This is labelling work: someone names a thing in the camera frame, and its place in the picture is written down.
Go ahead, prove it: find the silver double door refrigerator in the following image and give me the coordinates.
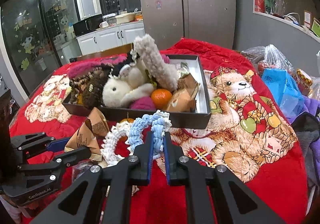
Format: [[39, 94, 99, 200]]
[[141, 0, 236, 49]]

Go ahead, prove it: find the cream basin on counter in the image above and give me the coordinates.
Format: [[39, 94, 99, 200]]
[[116, 12, 135, 25]]

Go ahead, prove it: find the orange mandarin in box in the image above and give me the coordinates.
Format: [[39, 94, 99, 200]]
[[151, 88, 172, 110]]

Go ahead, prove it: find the green box on shelf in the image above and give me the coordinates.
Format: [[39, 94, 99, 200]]
[[264, 0, 274, 15]]

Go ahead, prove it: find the brown knitted plush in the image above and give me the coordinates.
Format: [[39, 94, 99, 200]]
[[82, 68, 111, 108]]

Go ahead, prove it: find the olive brown knitted scrunchie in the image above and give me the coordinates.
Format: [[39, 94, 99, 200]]
[[69, 71, 96, 104]]

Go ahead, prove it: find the pink plush toy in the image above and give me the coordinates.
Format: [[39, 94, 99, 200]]
[[66, 54, 127, 79]]

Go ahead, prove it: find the red teddy bear blanket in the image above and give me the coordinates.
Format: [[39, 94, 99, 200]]
[[8, 37, 309, 224]]

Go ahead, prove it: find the dark grey cloth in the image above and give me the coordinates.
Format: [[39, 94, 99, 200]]
[[291, 112, 319, 183]]

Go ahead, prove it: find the black microwave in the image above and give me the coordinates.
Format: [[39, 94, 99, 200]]
[[73, 14, 103, 37]]

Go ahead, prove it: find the white plush rabbit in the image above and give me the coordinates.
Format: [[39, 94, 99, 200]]
[[102, 64, 156, 108]]

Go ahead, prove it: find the clear plastic bag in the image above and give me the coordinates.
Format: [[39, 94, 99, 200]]
[[240, 44, 295, 76]]

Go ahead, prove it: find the brown paper packet in box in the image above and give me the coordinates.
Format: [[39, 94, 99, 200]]
[[164, 74, 200, 112]]

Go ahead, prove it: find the black white knitted scrunchie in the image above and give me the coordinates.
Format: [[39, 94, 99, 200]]
[[110, 49, 140, 78]]

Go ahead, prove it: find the brown paper pyramid packet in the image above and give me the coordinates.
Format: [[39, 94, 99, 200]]
[[88, 107, 109, 138]]

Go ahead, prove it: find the white mug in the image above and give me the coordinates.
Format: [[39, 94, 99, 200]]
[[99, 21, 109, 28]]

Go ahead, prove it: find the left hand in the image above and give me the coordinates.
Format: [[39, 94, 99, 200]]
[[1, 195, 39, 223]]

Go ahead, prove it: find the black shallow gift box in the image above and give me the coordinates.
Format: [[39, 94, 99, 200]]
[[62, 55, 211, 129]]

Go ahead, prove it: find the brown paper packet front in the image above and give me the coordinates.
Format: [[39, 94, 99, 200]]
[[64, 118, 103, 162]]

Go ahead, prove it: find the light blue knitted scrunchie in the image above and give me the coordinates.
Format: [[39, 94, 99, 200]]
[[126, 110, 172, 159]]

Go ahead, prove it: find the orange mandarin on blanket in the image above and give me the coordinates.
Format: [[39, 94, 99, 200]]
[[120, 118, 134, 141]]

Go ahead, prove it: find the white kitchen cabinet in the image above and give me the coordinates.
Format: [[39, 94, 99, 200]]
[[76, 21, 145, 55]]

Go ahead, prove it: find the blue plastic bag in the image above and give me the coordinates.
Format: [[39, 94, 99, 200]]
[[262, 68, 304, 118]]

